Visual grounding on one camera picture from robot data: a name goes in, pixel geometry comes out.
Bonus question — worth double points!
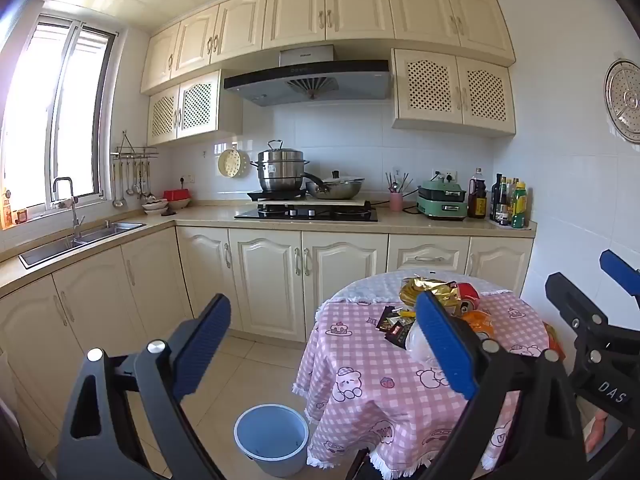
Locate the steel kitchen faucet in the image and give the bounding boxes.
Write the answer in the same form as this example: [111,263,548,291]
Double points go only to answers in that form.
[52,176,86,241]

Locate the steel utensil rack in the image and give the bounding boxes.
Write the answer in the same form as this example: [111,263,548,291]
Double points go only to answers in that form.
[111,130,160,158]

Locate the steel double sink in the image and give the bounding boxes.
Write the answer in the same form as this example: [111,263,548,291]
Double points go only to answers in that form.
[19,220,147,269]

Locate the steel steamer pot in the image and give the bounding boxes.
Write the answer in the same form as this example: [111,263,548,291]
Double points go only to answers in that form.
[250,140,310,193]

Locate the cream lower cabinets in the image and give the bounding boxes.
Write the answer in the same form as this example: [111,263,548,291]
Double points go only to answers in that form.
[0,225,535,461]

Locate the blue plastic waste bin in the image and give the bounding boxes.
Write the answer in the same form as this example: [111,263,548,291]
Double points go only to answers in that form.
[234,402,311,478]

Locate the white lace cloth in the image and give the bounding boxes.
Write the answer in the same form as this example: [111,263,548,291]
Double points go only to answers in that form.
[320,272,511,306]

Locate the red soda can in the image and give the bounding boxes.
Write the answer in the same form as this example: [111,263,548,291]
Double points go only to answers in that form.
[452,282,482,316]

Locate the beige kitchen countertop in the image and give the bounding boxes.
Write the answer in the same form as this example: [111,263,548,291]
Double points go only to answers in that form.
[0,202,538,301]

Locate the small dark wrapper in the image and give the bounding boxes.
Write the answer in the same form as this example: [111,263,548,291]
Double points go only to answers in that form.
[376,305,401,331]

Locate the pink checked tablecloth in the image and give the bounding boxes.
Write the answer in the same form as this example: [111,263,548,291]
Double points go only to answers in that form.
[292,287,568,480]

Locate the green electric cooker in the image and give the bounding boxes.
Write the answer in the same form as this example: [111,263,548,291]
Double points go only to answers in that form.
[416,177,469,219]

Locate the grey range hood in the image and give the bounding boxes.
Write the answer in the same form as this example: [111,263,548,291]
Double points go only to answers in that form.
[223,44,392,107]

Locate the orange magenta snack bag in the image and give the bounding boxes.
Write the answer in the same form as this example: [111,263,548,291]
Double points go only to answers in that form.
[460,309,497,343]

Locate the round steel steamer plate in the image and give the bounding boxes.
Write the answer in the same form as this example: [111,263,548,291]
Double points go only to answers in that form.
[604,58,640,143]

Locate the cream board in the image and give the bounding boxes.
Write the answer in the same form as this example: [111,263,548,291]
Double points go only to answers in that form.
[257,195,368,207]

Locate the black induction cooker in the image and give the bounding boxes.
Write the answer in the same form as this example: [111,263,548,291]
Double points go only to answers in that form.
[246,187,308,202]

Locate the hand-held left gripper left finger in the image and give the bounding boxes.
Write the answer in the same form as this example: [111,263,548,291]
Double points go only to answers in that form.
[57,292,233,480]

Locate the yellow steamer tray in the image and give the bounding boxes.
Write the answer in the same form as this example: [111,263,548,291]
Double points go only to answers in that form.
[217,142,251,179]

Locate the black gas stove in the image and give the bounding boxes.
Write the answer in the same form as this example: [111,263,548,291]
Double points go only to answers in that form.
[234,200,379,223]

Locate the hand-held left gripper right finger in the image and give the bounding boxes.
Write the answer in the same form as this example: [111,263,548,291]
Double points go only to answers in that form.
[415,290,588,480]

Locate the sliding window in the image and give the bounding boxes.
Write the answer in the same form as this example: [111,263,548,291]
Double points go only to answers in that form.
[0,2,121,231]

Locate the black snack packet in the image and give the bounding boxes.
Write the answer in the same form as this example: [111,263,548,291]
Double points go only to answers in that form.
[384,321,416,348]

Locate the person's right hand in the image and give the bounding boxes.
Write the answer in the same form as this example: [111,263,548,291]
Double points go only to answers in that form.
[584,414,610,457]

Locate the narrow cream lattice cabinet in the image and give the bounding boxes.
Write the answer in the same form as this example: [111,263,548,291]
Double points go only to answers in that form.
[146,69,244,147]

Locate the steel wok with lid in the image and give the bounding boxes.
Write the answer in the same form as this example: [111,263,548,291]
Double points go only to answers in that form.
[300,170,367,200]

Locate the wide cream lattice cabinet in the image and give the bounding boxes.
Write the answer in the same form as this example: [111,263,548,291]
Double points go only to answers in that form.
[391,48,517,136]

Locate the large steel ladle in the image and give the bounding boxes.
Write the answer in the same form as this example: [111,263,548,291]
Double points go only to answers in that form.
[112,157,125,209]

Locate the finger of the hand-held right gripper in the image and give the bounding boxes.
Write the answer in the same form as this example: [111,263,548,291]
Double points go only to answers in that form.
[545,272,640,376]
[599,249,640,306]

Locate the cream upper wall cabinets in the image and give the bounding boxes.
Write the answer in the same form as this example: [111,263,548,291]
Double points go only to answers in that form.
[140,0,516,96]

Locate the gold foil wrapper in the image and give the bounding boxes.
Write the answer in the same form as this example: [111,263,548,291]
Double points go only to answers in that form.
[399,276,463,318]

